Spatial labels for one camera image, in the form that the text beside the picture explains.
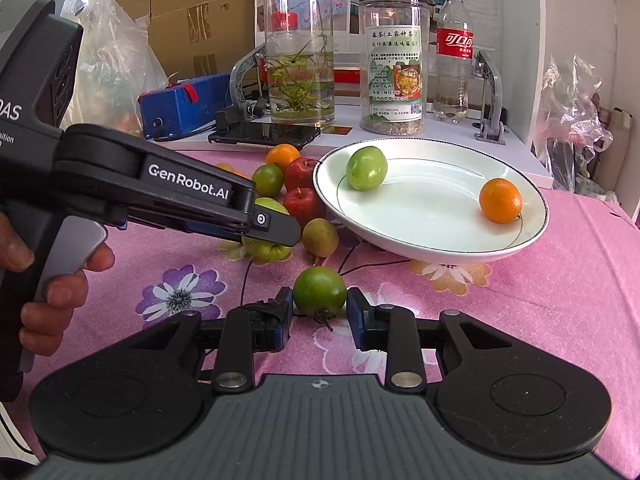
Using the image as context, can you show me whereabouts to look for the white shelf unit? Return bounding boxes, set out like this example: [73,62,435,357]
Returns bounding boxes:
[466,0,639,219]

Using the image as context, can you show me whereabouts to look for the big green fruit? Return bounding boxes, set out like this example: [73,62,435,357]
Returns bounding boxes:
[241,196,293,265]

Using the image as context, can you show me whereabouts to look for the red apple front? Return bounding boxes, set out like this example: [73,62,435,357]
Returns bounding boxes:
[283,188,326,229]

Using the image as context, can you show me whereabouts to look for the person's left hand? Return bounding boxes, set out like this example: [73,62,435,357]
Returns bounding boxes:
[0,211,116,359]

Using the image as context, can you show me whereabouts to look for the oblong green fruit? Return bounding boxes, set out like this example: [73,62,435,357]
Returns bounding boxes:
[346,145,388,191]

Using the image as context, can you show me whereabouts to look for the orange mandarin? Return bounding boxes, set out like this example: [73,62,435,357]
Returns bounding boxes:
[265,143,300,172]
[215,162,247,179]

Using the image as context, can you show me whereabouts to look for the small brownish fruit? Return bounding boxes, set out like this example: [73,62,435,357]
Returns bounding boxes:
[302,218,340,258]

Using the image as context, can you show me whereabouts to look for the red apple back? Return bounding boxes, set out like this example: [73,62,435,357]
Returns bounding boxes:
[283,157,318,192]

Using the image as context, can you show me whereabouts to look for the green tomato with stem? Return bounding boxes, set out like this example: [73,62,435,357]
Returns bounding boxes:
[293,266,347,332]

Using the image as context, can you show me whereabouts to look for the plastic bag with groceries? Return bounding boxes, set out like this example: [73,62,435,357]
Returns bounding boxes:
[61,0,168,136]

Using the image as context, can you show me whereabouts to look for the white platform board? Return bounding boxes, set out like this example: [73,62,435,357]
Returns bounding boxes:
[159,102,554,189]

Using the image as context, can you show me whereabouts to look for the grey left bracket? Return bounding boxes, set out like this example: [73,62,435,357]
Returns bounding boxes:
[214,41,269,134]

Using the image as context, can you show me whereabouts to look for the small green tomato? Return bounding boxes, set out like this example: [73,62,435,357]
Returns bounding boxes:
[252,164,283,198]

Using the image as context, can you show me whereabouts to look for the glass vase with plant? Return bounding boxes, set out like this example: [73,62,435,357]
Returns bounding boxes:
[264,0,335,126]

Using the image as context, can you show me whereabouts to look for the grey bracket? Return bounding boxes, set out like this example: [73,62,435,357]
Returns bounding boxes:
[214,41,269,134]
[474,50,506,145]

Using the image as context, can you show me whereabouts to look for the blue device box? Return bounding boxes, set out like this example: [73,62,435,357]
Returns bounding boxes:
[138,74,231,141]

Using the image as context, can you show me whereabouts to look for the red apple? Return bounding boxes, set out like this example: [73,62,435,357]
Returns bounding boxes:
[283,157,318,192]
[283,188,326,229]

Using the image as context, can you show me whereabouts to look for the cola bottle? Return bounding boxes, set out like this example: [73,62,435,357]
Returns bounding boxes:
[433,0,474,124]

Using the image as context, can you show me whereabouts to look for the black smartphone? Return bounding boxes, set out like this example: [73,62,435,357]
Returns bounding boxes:
[208,122,321,151]

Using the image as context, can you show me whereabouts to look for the clear labelled plastic jar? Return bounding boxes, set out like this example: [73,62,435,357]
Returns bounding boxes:
[358,0,432,136]

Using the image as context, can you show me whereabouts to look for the cardboard box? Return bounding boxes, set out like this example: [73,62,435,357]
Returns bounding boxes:
[115,0,254,79]

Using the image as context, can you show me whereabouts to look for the pink floral tablecloth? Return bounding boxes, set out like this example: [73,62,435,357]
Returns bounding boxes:
[0,148,640,480]

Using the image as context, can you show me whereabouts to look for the crumpled clear plastic bag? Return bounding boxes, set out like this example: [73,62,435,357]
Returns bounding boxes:
[533,55,613,193]

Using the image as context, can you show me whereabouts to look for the grey right bracket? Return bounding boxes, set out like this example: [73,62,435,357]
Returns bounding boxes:
[474,50,506,145]

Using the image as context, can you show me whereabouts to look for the orange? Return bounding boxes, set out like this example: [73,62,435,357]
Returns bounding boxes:
[478,178,523,224]

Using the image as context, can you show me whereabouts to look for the white plate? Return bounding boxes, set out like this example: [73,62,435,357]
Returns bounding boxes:
[314,138,550,264]

